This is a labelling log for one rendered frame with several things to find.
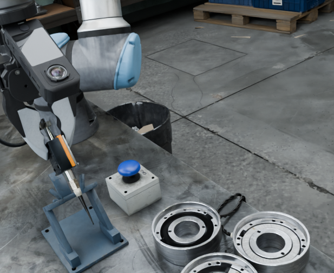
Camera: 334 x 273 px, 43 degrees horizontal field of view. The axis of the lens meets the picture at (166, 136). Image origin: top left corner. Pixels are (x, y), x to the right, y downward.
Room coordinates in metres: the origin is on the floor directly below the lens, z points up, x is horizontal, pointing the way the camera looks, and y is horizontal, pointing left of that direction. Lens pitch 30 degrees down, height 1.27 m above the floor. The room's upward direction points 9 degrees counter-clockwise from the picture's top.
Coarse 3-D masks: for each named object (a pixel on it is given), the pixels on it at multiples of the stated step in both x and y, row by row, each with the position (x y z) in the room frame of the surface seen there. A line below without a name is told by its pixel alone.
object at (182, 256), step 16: (176, 208) 0.53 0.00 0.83; (192, 208) 0.53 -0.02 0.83; (208, 208) 0.51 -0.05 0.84; (160, 224) 0.50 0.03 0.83; (176, 224) 0.50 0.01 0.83; (192, 224) 0.50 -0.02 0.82; (160, 240) 0.45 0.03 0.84; (176, 240) 0.46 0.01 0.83; (192, 240) 0.46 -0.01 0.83; (208, 240) 0.44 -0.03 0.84; (176, 256) 0.43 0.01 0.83; (192, 256) 0.43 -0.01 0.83
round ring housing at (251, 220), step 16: (240, 224) 0.46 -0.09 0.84; (256, 224) 0.47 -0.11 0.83; (288, 224) 0.46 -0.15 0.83; (240, 240) 0.44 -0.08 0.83; (256, 240) 0.44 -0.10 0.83; (272, 240) 0.45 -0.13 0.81; (288, 240) 0.42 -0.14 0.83; (304, 240) 0.42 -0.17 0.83; (240, 256) 0.41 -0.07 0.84; (272, 256) 0.40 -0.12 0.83; (304, 256) 0.39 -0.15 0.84; (272, 272) 0.38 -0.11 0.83; (288, 272) 0.38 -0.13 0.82
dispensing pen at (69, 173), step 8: (48, 128) 0.54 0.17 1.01; (48, 136) 0.53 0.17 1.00; (48, 144) 0.51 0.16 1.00; (56, 144) 0.51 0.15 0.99; (56, 152) 0.51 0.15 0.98; (64, 152) 0.51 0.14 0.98; (56, 160) 0.50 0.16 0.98; (64, 160) 0.50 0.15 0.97; (56, 168) 0.51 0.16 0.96; (64, 168) 0.49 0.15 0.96; (72, 176) 0.50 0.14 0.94; (72, 184) 0.50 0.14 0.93; (80, 192) 0.49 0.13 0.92; (80, 200) 0.49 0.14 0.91
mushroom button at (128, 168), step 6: (126, 162) 0.62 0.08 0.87; (132, 162) 0.62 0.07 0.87; (138, 162) 0.62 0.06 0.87; (120, 168) 0.61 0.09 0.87; (126, 168) 0.60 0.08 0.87; (132, 168) 0.60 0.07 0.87; (138, 168) 0.60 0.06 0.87; (120, 174) 0.60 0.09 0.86; (126, 174) 0.60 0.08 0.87; (132, 174) 0.60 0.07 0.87
